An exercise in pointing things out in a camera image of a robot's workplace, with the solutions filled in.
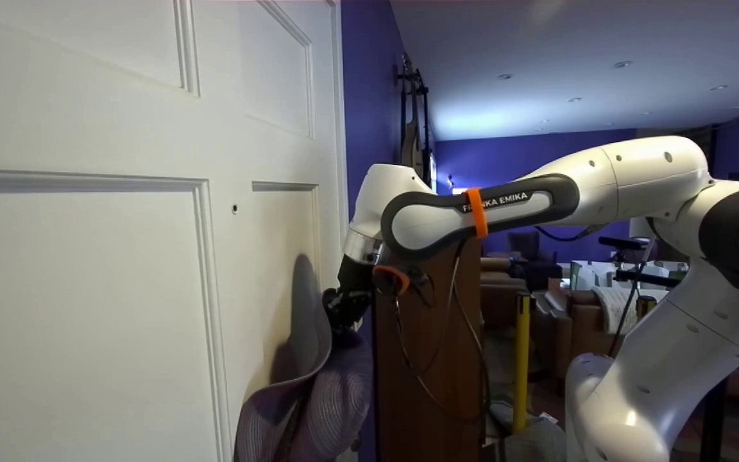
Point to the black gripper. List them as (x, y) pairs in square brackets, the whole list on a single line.
[(351, 300)]

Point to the purple striped woven sun hat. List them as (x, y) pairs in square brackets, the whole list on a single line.
[(302, 342)]

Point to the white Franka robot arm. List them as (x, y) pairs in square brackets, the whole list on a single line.
[(643, 170)]

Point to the brown wooden shelf cabinet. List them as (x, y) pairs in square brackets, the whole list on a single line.
[(430, 387)]

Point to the white panelled door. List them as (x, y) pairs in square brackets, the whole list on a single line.
[(88, 300)]

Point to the grey stand base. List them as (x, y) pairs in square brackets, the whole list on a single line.
[(528, 441)]

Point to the white door frame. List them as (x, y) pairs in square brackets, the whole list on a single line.
[(340, 129)]

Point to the black metal wall decoration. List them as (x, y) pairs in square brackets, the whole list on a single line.
[(412, 129)]

